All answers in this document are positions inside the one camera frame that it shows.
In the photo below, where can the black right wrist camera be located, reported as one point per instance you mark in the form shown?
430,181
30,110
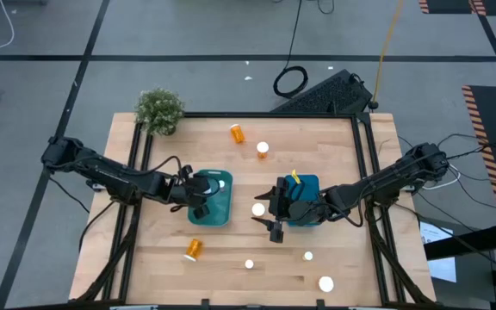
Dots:
277,234

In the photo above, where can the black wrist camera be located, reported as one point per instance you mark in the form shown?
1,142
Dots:
200,211
277,234

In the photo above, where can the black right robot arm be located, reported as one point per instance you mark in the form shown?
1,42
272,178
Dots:
381,181

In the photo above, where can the black metal beam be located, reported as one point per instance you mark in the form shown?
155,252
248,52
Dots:
467,243

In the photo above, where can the blue plastic bin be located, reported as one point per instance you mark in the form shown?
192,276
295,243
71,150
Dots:
310,187

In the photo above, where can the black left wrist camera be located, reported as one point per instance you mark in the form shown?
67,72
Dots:
200,211

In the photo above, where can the small white-capped pill bottle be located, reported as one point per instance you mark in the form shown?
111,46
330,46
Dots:
222,185

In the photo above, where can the black metal table frame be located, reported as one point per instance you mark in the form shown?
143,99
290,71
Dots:
274,115

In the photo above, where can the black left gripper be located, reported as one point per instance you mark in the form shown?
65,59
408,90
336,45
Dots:
187,189

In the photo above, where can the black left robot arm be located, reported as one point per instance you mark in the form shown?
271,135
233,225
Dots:
110,174

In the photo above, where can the teal plastic bin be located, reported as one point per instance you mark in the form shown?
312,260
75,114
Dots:
220,211

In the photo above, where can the green potted plant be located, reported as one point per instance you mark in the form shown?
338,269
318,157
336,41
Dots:
159,109

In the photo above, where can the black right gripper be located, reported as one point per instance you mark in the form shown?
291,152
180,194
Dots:
295,208

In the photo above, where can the small white cap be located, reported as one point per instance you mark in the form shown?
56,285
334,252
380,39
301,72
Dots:
308,256
249,264

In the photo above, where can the white paper sheet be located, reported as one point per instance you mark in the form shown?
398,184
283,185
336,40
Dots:
435,234

